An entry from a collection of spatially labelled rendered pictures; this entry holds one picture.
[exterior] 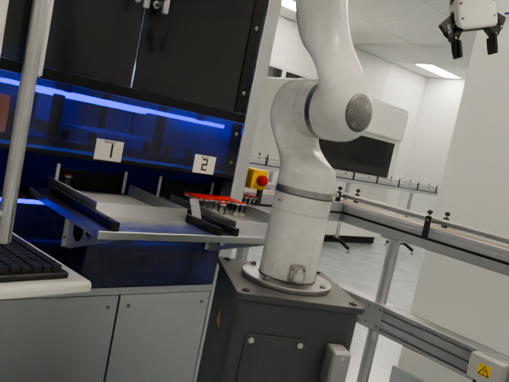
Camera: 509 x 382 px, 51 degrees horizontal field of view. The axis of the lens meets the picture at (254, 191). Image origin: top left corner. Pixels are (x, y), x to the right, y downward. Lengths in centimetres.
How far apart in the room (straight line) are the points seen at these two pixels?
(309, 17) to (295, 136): 24
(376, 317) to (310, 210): 140
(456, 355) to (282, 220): 132
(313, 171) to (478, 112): 191
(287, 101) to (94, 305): 93
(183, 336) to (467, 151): 170
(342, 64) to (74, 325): 112
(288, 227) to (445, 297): 192
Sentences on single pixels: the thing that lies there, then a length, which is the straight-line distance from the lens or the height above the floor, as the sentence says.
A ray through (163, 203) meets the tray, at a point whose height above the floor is 90.
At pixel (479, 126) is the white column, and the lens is 287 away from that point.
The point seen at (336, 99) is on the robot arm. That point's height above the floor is 124.
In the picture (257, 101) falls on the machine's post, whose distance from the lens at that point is 187.
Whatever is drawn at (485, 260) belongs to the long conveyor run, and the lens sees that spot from 212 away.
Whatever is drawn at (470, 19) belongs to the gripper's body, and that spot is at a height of 151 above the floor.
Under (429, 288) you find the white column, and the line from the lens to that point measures 294.
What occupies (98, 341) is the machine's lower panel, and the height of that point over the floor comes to 43.
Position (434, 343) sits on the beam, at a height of 50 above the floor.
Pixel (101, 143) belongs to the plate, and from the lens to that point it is 158.
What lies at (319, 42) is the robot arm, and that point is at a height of 134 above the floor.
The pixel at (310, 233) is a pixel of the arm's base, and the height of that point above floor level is 98.
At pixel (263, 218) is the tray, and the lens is 171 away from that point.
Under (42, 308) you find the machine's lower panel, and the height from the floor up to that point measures 55.
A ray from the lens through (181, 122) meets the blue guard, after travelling 170.
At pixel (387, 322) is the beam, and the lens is 239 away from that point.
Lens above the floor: 114
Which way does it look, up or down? 6 degrees down
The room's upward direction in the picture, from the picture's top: 12 degrees clockwise
